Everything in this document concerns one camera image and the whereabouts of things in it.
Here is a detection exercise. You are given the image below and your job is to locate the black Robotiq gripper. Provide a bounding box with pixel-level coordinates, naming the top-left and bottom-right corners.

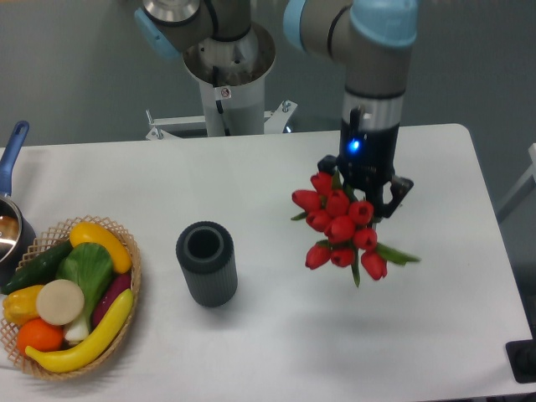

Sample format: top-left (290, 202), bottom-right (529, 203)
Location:
top-left (317, 122), bottom-right (414, 219)

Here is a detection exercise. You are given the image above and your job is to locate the red tulip bouquet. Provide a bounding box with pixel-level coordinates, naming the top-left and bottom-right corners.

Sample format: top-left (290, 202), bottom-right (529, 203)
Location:
top-left (291, 170), bottom-right (420, 286)

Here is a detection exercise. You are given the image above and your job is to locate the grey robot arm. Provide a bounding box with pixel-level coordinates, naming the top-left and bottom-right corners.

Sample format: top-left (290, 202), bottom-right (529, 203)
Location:
top-left (134, 1), bottom-right (420, 219)

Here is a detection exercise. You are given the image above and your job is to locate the white furniture leg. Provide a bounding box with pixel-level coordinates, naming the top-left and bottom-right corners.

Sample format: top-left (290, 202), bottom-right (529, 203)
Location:
top-left (496, 143), bottom-right (535, 224)

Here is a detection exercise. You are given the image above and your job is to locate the dark grey ribbed vase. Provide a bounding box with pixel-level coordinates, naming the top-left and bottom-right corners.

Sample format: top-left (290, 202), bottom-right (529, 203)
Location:
top-left (175, 221), bottom-right (238, 307)

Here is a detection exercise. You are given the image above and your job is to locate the black device at table edge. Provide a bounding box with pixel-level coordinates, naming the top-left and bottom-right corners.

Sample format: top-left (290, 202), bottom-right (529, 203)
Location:
top-left (505, 339), bottom-right (535, 384)

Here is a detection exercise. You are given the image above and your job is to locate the purple sweet potato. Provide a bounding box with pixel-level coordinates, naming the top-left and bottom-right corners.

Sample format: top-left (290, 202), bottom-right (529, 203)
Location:
top-left (91, 272), bottom-right (131, 328)

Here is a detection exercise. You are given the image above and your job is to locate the yellow squash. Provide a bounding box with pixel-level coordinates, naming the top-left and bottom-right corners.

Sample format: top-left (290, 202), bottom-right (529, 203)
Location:
top-left (69, 222), bottom-right (132, 274)

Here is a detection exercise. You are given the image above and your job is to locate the green bok choy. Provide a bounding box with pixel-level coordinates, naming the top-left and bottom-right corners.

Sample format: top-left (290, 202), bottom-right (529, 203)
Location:
top-left (55, 243), bottom-right (113, 346)

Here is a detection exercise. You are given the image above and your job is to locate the yellow banana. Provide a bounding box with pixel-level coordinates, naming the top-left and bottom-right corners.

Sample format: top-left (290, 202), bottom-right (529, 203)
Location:
top-left (25, 289), bottom-right (134, 374)

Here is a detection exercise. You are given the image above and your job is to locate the woven wicker basket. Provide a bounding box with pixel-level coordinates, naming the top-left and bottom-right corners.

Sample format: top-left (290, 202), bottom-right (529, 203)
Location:
top-left (1, 216), bottom-right (141, 380)

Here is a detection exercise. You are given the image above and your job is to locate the beige round disc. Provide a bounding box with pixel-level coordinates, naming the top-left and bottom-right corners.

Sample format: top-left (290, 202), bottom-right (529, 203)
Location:
top-left (36, 280), bottom-right (85, 326)

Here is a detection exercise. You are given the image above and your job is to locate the green cucumber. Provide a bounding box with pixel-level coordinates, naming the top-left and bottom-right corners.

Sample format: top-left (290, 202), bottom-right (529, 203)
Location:
top-left (1, 240), bottom-right (73, 295)

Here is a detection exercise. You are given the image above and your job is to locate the orange fruit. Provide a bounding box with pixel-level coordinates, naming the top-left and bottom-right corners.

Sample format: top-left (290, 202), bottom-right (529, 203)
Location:
top-left (17, 318), bottom-right (64, 355)

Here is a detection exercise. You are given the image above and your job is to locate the yellow bell pepper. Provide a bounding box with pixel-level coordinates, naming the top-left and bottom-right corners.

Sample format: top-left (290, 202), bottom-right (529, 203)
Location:
top-left (3, 285), bottom-right (44, 327)

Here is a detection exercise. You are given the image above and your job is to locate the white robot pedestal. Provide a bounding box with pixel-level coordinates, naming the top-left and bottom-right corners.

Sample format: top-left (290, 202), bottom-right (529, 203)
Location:
top-left (146, 23), bottom-right (297, 140)

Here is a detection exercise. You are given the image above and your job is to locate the blue handled saucepan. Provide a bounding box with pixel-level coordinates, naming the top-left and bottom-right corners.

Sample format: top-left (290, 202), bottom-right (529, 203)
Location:
top-left (1, 121), bottom-right (36, 286)

